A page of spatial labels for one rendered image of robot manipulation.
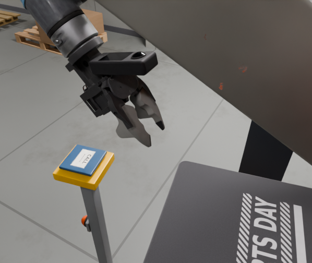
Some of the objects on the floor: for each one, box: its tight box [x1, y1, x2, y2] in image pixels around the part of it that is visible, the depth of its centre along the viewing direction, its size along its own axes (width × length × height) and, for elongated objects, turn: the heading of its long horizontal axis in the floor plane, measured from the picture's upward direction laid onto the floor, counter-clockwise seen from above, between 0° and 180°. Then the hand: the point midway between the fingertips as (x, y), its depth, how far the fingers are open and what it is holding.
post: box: [53, 145, 115, 263], centre depth 112 cm, size 22×22×96 cm
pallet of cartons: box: [14, 8, 107, 56], centre depth 395 cm, size 109×73×39 cm
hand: (156, 131), depth 55 cm, fingers open, 5 cm apart
